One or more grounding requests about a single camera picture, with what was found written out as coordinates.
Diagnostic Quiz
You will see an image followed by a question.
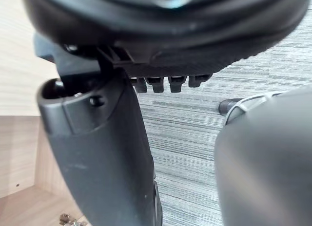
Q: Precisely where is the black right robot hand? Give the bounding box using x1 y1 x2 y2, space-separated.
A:
19 0 312 226

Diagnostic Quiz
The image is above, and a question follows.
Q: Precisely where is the metal cabinet hinge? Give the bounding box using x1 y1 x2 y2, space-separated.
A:
59 212 86 226

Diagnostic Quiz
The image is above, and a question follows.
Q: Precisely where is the wooden office cabinet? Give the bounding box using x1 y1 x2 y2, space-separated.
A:
0 115 85 226

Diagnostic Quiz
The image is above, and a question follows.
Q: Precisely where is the light wooden cabinet door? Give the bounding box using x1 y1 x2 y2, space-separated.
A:
0 0 61 117

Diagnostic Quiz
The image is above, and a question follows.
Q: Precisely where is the dark robot foot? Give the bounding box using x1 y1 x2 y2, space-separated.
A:
218 98 241 117

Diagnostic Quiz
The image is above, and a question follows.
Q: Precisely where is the silver robot right leg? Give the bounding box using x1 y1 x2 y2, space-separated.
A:
214 86 312 226

